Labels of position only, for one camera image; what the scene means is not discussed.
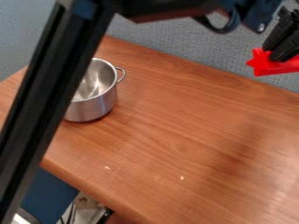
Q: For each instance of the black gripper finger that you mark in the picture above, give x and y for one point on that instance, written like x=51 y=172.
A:
x=287 y=49
x=286 y=26

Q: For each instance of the stainless steel pot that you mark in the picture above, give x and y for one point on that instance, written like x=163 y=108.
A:
x=97 y=95

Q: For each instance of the metal table leg bracket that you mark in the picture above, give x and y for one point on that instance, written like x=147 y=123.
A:
x=86 y=211

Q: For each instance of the red rectangular block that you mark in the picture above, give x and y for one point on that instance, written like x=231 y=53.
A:
x=265 y=66

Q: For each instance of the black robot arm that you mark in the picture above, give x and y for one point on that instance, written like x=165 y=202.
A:
x=173 y=142

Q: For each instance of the white object at corner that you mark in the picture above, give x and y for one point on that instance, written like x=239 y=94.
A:
x=19 y=220

